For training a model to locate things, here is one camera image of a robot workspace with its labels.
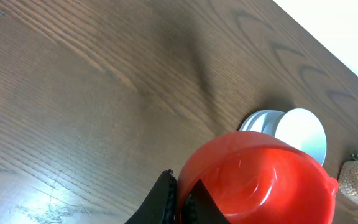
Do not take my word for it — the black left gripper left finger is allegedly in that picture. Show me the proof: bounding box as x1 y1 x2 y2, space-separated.
125 169 177 224

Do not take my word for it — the red plastic measuring scoop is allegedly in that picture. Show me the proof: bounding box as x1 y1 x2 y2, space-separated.
177 131 338 224

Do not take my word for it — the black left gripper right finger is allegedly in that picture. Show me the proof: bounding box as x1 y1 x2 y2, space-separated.
181 179 230 224

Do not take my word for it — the white plastic bowl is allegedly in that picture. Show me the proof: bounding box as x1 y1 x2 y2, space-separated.
261 108 328 167

